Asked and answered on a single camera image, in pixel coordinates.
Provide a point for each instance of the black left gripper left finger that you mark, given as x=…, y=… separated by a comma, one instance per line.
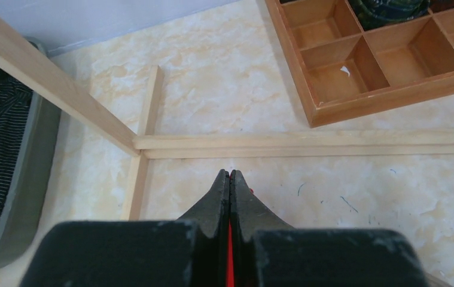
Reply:
x=189, y=251

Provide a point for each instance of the wooden compartment tray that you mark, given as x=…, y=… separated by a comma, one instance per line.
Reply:
x=343, y=71

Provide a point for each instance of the dark folded sock middle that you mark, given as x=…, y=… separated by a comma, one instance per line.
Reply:
x=373, y=14

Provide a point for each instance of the grey plastic bin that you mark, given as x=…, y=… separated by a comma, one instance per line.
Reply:
x=22, y=210

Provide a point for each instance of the wooden clothes rack frame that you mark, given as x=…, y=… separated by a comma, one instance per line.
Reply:
x=22, y=61

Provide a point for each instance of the red underwear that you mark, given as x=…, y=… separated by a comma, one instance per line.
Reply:
x=230, y=257

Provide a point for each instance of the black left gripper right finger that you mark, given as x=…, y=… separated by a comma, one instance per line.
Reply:
x=267, y=251

